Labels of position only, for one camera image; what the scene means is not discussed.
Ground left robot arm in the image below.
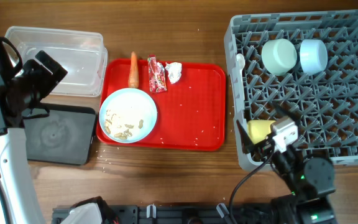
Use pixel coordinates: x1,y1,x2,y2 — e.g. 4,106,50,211
0,37,67,223

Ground red snack wrapper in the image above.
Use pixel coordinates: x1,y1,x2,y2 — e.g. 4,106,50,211
147,55,167,93

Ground light blue plate with rice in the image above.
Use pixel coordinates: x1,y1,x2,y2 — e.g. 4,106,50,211
99,88,158,144

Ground black tray bin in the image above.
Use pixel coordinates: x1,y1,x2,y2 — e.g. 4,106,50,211
22,104,97,166

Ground yellow plastic cup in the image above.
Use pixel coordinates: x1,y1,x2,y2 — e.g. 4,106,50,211
247,120,275,144

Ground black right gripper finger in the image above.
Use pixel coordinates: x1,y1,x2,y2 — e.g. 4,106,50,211
272,102,301,123
236,120,255,154

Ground red serving tray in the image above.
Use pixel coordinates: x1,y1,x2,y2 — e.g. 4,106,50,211
96,58,227,152

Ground grey dishwasher rack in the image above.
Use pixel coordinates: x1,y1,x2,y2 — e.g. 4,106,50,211
224,9,358,165

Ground pale green bowl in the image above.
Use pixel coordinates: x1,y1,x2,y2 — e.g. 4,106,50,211
261,39,297,76

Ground light blue bowl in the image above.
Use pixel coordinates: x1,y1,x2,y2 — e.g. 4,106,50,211
300,39,328,75

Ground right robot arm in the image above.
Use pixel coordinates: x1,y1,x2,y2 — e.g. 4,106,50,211
227,103,337,223

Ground orange carrot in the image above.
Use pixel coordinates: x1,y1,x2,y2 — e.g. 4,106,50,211
128,52,139,88

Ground white plastic spoon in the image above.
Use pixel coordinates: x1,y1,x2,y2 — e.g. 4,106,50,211
236,54,246,76

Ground white tissue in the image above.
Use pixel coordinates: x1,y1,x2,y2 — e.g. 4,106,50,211
165,62,182,84

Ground clear plastic bin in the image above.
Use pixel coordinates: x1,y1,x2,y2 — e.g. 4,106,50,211
5,26,108,97

